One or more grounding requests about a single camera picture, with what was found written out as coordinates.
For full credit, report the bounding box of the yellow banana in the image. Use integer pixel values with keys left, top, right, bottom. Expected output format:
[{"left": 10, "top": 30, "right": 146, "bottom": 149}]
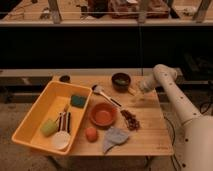
[{"left": 128, "top": 88, "right": 137, "bottom": 96}]

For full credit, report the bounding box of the yellow plastic bin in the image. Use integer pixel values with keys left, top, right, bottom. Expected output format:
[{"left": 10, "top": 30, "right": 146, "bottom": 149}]
[{"left": 12, "top": 81, "right": 92, "bottom": 155}]

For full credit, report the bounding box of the orange ball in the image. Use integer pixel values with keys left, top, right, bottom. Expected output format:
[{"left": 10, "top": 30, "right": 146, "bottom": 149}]
[{"left": 85, "top": 127, "right": 98, "bottom": 142}]

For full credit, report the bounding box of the brown grape bunch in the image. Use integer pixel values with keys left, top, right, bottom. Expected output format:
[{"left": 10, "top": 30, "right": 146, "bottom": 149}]
[{"left": 121, "top": 110, "right": 140, "bottom": 131}]

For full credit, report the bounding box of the orange plastic bowl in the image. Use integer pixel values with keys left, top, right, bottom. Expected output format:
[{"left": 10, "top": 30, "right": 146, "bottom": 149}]
[{"left": 89, "top": 102, "right": 117, "bottom": 127}]

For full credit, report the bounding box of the green plastic cup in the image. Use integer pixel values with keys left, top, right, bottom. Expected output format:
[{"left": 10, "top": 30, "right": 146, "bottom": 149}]
[{"left": 40, "top": 119, "right": 58, "bottom": 137}]

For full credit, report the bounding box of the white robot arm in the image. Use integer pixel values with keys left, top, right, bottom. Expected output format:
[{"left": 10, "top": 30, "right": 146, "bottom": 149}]
[{"left": 139, "top": 64, "right": 213, "bottom": 171}]

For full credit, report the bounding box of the teal sponge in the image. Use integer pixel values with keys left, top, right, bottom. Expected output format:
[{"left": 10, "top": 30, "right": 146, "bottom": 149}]
[{"left": 71, "top": 95, "right": 86, "bottom": 108}]

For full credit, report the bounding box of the grey folded cloth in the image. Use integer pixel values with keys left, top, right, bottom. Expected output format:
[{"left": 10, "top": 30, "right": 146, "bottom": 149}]
[{"left": 102, "top": 126, "right": 129, "bottom": 154}]

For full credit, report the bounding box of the black striped utensil bundle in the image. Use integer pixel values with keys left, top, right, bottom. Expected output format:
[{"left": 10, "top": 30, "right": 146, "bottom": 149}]
[{"left": 58, "top": 112, "right": 71, "bottom": 132}]

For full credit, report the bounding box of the dark brown bowl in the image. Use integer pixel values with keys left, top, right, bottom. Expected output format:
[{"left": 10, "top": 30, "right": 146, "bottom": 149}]
[{"left": 111, "top": 73, "right": 131, "bottom": 92}]

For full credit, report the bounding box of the black cable on floor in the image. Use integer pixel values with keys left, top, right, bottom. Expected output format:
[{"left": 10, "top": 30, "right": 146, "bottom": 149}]
[{"left": 163, "top": 99, "right": 213, "bottom": 171}]

